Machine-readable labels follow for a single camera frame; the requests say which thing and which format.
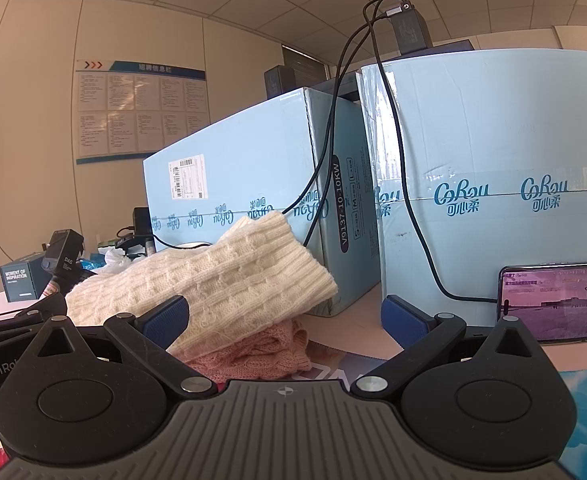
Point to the pink knitted sweater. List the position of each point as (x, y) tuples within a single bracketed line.
[(263, 355)]

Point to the black smartphone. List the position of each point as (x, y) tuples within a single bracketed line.
[(558, 300)]

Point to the black power adapter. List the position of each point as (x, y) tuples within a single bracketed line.
[(411, 30)]

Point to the light blue cardboard box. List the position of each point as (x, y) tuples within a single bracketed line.
[(498, 135)]

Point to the black spare gripper device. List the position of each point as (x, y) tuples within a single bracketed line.
[(63, 255)]

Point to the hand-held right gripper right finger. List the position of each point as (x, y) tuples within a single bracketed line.
[(403, 320)]

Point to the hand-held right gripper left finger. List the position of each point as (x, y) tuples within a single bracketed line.
[(166, 322)]

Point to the small black box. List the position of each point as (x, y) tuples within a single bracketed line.
[(142, 221)]

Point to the white plastic bag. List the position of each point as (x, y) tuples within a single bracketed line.
[(118, 260)]

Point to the dark teal box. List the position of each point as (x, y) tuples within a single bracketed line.
[(20, 277)]

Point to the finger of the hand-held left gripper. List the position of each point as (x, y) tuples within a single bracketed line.
[(33, 317)]

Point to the light blue box with label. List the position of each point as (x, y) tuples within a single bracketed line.
[(233, 180)]

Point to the wall poster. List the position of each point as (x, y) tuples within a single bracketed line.
[(138, 110)]

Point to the dark window blind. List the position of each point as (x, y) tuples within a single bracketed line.
[(306, 62)]

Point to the cream knitted sweater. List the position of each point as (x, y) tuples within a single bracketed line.
[(213, 280)]

